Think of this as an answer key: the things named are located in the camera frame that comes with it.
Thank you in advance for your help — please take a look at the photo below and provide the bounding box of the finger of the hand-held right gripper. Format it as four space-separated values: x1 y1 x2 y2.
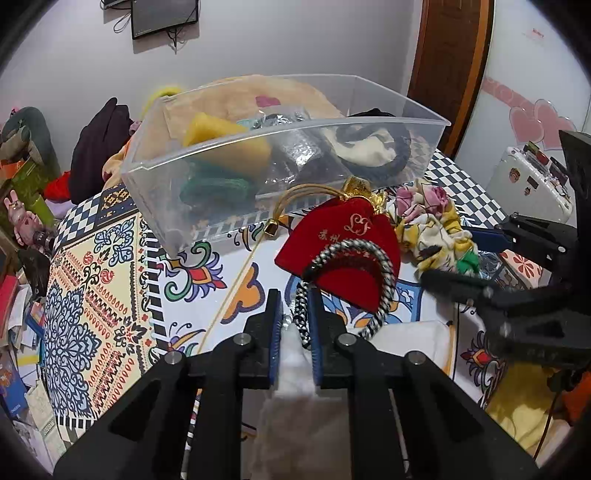
420 269 591 367
471 211 580 261

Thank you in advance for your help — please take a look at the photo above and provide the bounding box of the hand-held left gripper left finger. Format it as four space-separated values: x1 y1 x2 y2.
53 288 284 480

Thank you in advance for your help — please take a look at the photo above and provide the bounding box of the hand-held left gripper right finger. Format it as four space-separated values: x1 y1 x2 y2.
307 292 542 480

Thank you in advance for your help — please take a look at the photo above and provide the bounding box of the white cloth bag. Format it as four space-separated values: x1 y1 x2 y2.
252 320 459 480

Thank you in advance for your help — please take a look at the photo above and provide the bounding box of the black white braided cord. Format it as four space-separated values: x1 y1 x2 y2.
293 242 399 352

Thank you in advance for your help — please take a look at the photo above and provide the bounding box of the clear plastic box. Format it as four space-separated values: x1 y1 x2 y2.
121 74 451 257

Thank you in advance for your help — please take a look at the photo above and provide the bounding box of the white suitcase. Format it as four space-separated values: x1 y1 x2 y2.
486 146 579 228

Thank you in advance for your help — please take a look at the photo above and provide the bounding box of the floral fabric scrunchie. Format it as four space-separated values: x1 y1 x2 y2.
387 178 482 278

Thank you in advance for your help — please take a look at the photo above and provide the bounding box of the red velvet pouch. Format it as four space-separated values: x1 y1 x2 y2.
265 176 402 315

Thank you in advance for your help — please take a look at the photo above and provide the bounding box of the yellow cloth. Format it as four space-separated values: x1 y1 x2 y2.
484 371 570 462

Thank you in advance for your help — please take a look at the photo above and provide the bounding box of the green knitted cloth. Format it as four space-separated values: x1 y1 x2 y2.
179 161 257 207

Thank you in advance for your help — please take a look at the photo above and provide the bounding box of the cream cloth pouch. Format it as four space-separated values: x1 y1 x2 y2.
322 128 394 166

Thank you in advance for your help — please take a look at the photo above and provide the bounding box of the wooden door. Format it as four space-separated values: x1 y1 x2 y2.
407 0 496 158

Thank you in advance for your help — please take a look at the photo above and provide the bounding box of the silver foil pouch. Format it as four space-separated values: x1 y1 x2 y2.
240 110 325 186

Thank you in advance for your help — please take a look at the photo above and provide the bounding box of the patterned tablecloth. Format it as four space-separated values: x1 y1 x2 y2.
39 150 557 462

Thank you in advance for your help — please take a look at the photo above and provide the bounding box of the yellow sponge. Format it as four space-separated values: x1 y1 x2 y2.
183 113 273 182

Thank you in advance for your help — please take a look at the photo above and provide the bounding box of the beige cloth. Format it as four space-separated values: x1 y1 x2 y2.
163 74 346 139

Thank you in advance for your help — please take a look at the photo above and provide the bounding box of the dark garment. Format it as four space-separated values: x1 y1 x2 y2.
68 97 136 205

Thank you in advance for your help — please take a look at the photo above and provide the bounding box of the red cloth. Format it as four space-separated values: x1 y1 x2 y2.
45 170 78 202

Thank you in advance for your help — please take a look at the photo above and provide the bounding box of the pile of books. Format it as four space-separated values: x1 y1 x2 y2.
0 265 66 464

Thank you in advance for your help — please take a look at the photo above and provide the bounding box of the yellow fuzzy toy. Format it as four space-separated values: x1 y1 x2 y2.
140 84 184 117

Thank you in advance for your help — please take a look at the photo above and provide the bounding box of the pink rabbit plush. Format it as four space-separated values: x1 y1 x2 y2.
4 188 52 246

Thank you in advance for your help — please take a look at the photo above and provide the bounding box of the grey green plush toy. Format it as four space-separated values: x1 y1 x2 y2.
0 106 61 177

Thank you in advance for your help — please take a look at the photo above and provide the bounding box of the pink heart wall sticker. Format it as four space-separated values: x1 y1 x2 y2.
509 98 576 151

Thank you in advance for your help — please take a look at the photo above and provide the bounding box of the black wall monitor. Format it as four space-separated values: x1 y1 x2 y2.
130 0 201 40

